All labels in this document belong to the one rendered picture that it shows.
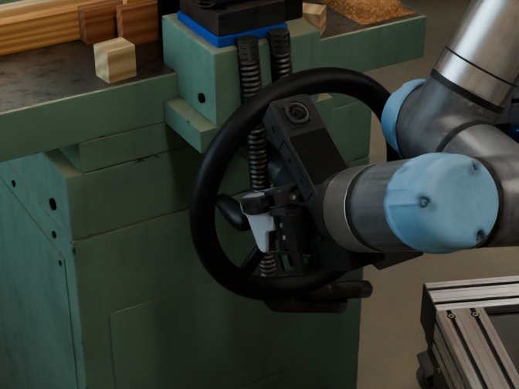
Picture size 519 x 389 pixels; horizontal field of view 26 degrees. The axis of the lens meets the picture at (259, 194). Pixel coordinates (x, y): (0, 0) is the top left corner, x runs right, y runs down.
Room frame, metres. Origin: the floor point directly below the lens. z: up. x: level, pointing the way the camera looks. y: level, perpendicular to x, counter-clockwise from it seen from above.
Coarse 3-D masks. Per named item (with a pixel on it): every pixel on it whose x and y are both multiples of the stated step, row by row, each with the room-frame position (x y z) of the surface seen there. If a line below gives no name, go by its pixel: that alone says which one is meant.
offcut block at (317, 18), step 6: (306, 6) 1.35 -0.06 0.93; (312, 6) 1.35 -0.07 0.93; (318, 6) 1.35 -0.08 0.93; (324, 6) 1.35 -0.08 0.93; (306, 12) 1.33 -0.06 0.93; (312, 12) 1.33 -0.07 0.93; (318, 12) 1.33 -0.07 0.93; (324, 12) 1.35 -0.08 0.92; (300, 18) 1.33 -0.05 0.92; (306, 18) 1.33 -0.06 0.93; (312, 18) 1.33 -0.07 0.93; (318, 18) 1.33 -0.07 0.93; (324, 18) 1.35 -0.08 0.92; (312, 24) 1.33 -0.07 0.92; (318, 24) 1.33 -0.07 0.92; (324, 24) 1.35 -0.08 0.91
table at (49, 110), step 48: (48, 48) 1.29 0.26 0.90; (144, 48) 1.29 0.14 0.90; (336, 48) 1.33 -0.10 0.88; (384, 48) 1.37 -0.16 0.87; (0, 96) 1.15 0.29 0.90; (48, 96) 1.15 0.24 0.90; (96, 96) 1.17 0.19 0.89; (144, 96) 1.20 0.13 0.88; (0, 144) 1.11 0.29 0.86; (48, 144) 1.14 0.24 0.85; (192, 144) 1.14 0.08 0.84
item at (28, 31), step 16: (96, 0) 1.36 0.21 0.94; (16, 16) 1.30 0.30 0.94; (32, 16) 1.30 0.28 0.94; (48, 16) 1.30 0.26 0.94; (64, 16) 1.31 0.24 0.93; (0, 32) 1.27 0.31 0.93; (16, 32) 1.28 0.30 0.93; (32, 32) 1.29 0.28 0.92; (48, 32) 1.30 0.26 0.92; (64, 32) 1.31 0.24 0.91; (0, 48) 1.27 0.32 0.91; (16, 48) 1.28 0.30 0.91; (32, 48) 1.29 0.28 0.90
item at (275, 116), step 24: (264, 120) 0.94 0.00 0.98; (288, 120) 0.92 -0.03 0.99; (312, 120) 0.93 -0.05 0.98; (288, 144) 0.90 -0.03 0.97; (312, 144) 0.90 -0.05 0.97; (336, 144) 0.91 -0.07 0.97; (288, 168) 0.90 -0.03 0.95; (312, 168) 0.88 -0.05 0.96; (336, 168) 0.89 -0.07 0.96; (312, 192) 0.86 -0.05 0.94
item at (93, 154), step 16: (336, 96) 1.33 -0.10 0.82; (144, 128) 1.20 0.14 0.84; (160, 128) 1.21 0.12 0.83; (80, 144) 1.16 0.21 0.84; (96, 144) 1.16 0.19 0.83; (112, 144) 1.17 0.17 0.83; (128, 144) 1.19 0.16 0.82; (144, 144) 1.20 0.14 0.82; (160, 144) 1.21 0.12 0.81; (176, 144) 1.22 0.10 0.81; (80, 160) 1.15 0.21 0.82; (96, 160) 1.16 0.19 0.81; (112, 160) 1.17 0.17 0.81; (128, 160) 1.18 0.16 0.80
